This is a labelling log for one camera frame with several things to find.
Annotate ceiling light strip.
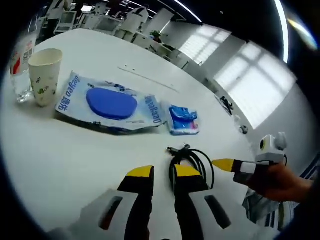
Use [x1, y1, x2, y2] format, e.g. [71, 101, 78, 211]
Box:
[172, 0, 203, 25]
[273, 0, 290, 63]

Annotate person's right hand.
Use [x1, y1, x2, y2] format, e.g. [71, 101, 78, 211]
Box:
[246, 163, 313, 202]

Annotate window with white blinds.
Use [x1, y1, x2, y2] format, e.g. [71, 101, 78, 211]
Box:
[178, 24, 232, 66]
[213, 41, 297, 130]

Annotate large blue wipes packet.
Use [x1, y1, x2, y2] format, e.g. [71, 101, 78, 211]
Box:
[54, 70, 169, 136]

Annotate small blue tissue pack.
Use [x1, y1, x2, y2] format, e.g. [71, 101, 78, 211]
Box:
[167, 104, 201, 136]

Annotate blue white striped board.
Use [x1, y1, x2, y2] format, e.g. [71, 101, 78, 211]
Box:
[298, 157, 316, 180]

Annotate black tangled cables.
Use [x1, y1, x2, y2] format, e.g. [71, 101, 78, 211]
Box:
[219, 96, 237, 115]

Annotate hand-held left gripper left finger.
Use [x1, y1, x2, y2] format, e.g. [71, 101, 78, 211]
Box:
[81, 164, 156, 240]

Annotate black cable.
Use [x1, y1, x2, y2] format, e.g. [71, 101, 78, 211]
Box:
[166, 143, 216, 193]

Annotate grey fabric chair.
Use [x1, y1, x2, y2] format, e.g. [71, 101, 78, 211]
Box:
[242, 188, 281, 225]

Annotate white paper cup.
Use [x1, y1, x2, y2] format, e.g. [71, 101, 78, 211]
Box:
[27, 48, 63, 108]

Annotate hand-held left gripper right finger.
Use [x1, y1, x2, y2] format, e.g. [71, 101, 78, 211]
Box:
[173, 163, 247, 240]

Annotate clear plastic water bottle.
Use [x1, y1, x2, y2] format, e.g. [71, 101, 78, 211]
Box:
[9, 37, 37, 104]

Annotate white office chair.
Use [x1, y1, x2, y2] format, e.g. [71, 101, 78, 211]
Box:
[54, 12, 76, 32]

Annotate green potted plant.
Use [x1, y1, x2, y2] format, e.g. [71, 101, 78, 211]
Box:
[150, 29, 164, 43]

